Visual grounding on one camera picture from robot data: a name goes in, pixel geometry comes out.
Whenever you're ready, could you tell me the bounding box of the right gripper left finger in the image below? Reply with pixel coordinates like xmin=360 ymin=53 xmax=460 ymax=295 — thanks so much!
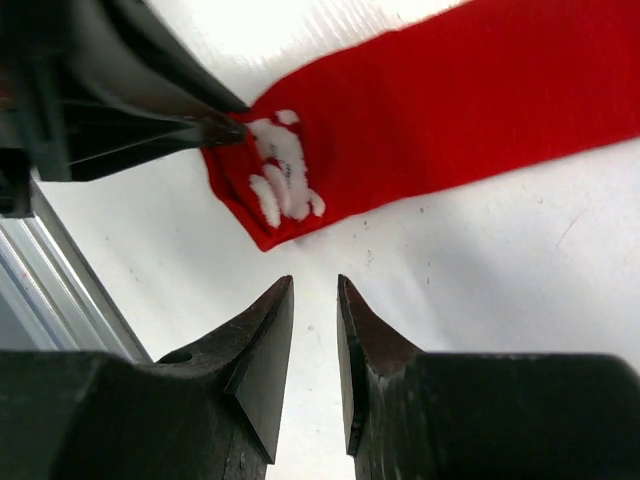
xmin=1 ymin=276 xmax=294 ymax=479

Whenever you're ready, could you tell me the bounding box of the red santa sock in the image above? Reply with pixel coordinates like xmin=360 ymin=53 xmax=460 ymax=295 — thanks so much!
xmin=202 ymin=1 xmax=639 ymax=251

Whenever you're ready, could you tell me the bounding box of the aluminium table frame rail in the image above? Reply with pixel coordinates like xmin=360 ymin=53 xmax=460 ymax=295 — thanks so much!
xmin=1 ymin=182 xmax=151 ymax=362

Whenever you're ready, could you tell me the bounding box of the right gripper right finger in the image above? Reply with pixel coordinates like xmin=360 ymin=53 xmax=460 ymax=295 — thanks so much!
xmin=337 ymin=276 xmax=639 ymax=479

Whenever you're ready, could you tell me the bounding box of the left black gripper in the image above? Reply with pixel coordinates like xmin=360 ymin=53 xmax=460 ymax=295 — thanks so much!
xmin=1 ymin=1 xmax=249 ymax=215

